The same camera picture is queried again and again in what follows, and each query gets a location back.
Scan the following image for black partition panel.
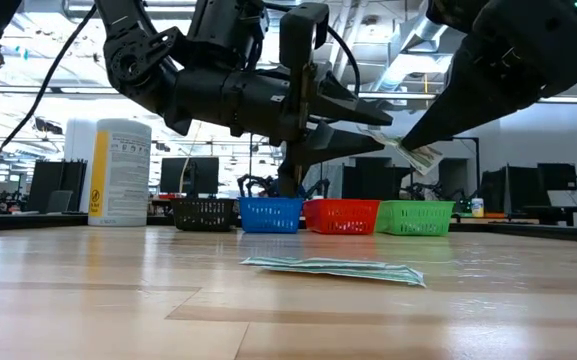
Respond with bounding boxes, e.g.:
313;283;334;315
341;157;412;200

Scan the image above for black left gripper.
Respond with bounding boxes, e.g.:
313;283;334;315
165;2;393;199

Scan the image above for black gantry frame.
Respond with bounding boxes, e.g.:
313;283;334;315
248;130;325;197
445;135;481;199

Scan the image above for silver spiral air duct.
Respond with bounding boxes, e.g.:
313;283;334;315
367;0;452;94

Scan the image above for black plastic basket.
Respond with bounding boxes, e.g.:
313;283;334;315
170;198;237;232

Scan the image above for white wipes canister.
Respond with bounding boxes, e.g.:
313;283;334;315
87;117;153;228

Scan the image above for green plastic basket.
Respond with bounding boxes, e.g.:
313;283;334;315
375;199;455;237

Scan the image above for blue plastic basket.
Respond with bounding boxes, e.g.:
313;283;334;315
238;196;305;235

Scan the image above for black hanging arm cable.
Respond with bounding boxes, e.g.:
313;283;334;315
0;4;99;199

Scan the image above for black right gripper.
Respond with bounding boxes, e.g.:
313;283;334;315
400;0;577;151

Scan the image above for black left wrist camera cable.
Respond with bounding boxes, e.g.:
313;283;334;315
262;0;362;126

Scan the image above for large black monitor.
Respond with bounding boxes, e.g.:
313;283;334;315
481;166;539;217

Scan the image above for red plastic basket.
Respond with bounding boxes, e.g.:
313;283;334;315
301;198;382;236

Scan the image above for small black monitor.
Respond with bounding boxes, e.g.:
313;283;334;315
537;162;577;192

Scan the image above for black aluminium table frame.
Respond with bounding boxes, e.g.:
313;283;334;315
0;212;577;244

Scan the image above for pile of paper banknotes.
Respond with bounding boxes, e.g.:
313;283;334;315
262;263;427;288

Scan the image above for black computer monitor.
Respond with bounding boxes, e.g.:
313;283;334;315
160;156;221;197

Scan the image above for white ceiling sensor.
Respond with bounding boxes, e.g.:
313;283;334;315
361;16;381;37

